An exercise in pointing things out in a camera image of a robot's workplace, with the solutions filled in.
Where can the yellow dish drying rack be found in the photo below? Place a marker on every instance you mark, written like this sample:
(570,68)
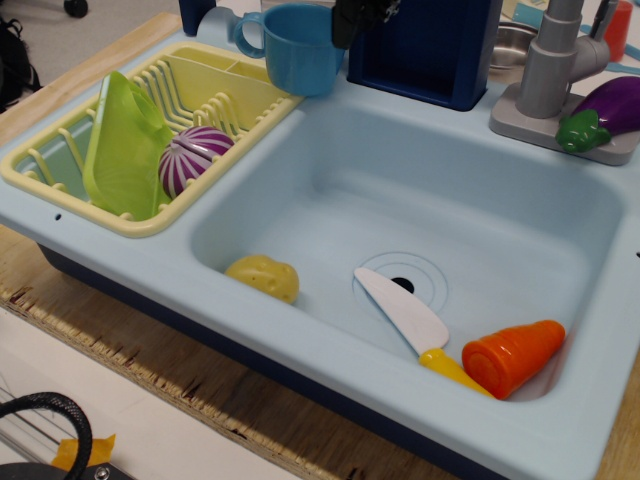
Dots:
(192,85)

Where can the black bag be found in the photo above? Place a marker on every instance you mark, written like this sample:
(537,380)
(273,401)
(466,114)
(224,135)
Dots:
(17,73)

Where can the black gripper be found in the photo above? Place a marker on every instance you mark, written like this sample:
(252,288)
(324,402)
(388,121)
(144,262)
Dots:
(352,17)

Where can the grey toy faucet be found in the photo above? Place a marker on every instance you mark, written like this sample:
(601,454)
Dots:
(531,110)

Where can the yellow toy potato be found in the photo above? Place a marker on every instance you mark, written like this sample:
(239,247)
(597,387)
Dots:
(277,279)

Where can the white toy knife yellow handle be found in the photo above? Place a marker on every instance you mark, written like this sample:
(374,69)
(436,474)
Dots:
(421,328)

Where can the blue plastic cup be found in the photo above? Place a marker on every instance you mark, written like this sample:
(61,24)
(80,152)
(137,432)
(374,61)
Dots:
(295,40)

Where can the orange toy carrot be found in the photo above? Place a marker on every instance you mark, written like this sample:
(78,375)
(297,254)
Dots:
(505,360)

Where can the purple striped toy onion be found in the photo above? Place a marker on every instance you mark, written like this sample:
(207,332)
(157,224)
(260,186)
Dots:
(188,155)

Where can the purple toy eggplant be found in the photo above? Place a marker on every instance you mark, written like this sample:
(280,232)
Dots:
(612,109)

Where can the yellow tape piece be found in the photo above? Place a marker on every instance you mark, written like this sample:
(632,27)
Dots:
(101,451)

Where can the silver metal bowl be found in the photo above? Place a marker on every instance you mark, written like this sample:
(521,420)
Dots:
(511,46)

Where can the green plastic plate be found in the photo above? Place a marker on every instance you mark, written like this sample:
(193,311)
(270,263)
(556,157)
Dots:
(128,136)

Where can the black chair caster wheel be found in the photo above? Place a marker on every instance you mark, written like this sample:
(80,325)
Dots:
(76,8)

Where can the light blue toy sink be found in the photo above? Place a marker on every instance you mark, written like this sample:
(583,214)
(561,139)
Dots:
(490,231)

